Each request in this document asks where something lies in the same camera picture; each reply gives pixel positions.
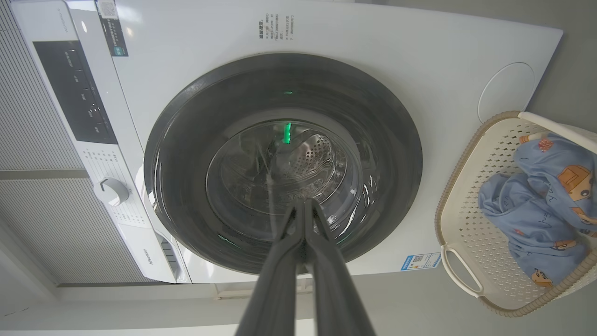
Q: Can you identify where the white round filter access cover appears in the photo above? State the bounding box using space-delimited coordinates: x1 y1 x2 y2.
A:
477 62 535 124

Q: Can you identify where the dark round washer door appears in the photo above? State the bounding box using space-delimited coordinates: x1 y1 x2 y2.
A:
144 53 423 275

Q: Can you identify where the white washing machine dial knob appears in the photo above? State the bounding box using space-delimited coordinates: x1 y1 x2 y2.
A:
93 177 130 207

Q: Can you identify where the black QR code sticker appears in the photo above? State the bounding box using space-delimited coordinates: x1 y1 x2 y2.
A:
96 0 129 57

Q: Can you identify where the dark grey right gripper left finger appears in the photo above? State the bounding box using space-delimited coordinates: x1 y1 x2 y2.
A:
236 201 306 336

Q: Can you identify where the white front-load washing machine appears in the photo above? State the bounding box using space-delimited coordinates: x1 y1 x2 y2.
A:
10 0 563 284

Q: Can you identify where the blue energy label sticker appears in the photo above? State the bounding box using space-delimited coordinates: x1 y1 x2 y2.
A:
400 252 441 271

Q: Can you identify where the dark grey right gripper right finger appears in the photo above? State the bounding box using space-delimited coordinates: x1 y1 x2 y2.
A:
305 199 376 336

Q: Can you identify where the black washing machine display panel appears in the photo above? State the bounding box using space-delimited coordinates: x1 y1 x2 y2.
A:
33 41 118 145

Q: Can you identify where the white detergent drawer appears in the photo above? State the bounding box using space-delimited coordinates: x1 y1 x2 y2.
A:
119 224 192 284

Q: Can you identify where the cream perforated laundry basket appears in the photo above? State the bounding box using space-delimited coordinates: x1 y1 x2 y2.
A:
435 111 597 318

